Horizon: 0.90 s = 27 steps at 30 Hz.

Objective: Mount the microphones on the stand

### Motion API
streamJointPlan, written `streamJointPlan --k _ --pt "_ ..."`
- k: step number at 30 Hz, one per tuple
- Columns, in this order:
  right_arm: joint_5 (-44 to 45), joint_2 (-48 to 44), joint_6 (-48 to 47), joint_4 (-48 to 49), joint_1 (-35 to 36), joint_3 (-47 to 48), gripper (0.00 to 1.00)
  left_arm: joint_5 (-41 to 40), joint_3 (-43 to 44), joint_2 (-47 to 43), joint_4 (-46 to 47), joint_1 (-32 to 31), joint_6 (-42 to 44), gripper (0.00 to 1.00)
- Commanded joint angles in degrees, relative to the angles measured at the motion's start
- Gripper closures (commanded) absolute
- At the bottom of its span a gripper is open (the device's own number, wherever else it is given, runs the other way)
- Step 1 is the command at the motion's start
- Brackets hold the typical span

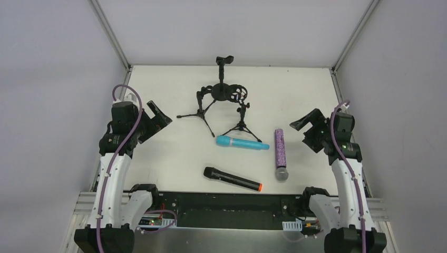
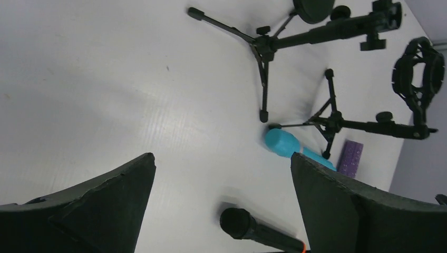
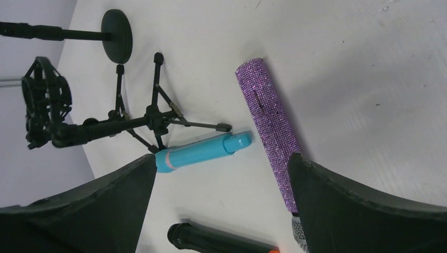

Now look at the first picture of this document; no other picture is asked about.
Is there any purple glitter microphone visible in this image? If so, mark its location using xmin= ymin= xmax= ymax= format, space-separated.
xmin=274 ymin=129 xmax=289 ymax=181

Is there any tripod shock mount stand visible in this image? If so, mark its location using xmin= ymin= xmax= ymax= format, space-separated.
xmin=222 ymin=84 xmax=262 ymax=142

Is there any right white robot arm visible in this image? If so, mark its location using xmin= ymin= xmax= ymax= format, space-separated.
xmin=290 ymin=109 xmax=387 ymax=252

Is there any black tripod clip stand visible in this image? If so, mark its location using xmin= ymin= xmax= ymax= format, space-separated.
xmin=177 ymin=85 xmax=216 ymax=138

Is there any round base mic stand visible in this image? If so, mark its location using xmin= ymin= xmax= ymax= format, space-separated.
xmin=211 ymin=55 xmax=234 ymax=101

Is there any blue toy microphone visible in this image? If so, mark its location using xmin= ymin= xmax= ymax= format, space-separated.
xmin=216 ymin=135 xmax=270 ymax=150

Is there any black microphone orange end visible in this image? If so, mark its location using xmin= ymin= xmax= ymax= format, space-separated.
xmin=203 ymin=167 xmax=263 ymax=192

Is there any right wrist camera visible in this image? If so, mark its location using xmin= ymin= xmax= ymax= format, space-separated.
xmin=337 ymin=103 xmax=349 ymax=114

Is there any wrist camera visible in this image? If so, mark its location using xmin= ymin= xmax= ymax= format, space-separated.
xmin=337 ymin=103 xmax=349 ymax=114
xmin=118 ymin=93 xmax=139 ymax=104

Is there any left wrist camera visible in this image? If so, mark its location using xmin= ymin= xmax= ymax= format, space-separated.
xmin=118 ymin=93 xmax=139 ymax=104

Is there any right white cable duct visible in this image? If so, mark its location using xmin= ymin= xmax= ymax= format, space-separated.
xmin=282 ymin=220 xmax=303 ymax=231

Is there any white cable duct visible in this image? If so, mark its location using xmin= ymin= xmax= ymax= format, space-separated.
xmin=282 ymin=220 xmax=303 ymax=231
xmin=139 ymin=217 xmax=177 ymax=229

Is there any left white cable duct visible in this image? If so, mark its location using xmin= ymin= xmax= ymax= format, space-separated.
xmin=139 ymin=217 xmax=177 ymax=229

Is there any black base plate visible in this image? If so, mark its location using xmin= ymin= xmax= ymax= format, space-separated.
xmin=143 ymin=191 xmax=316 ymax=230

